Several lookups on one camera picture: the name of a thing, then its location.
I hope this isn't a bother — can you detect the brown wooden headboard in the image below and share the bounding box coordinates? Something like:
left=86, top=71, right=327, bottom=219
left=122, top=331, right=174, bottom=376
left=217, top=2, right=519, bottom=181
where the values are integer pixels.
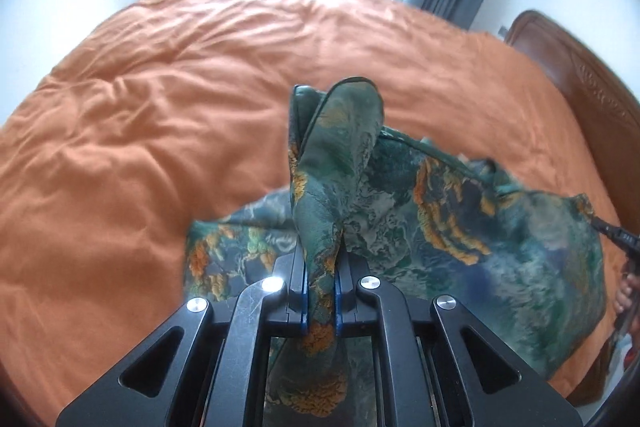
left=506, top=10, right=640, bottom=233

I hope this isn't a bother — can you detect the person's right hand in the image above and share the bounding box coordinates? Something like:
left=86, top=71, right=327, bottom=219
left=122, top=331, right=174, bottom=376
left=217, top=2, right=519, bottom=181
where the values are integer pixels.
left=614, top=273, right=639, bottom=314

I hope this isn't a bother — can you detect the orange bed duvet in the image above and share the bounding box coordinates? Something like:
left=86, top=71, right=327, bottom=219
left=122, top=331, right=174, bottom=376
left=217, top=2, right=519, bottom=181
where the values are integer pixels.
left=1, top=0, right=618, bottom=426

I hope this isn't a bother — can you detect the green orange patterned garment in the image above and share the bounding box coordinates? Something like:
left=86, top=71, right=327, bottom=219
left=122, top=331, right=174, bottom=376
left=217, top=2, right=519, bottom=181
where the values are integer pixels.
left=184, top=78, right=606, bottom=426

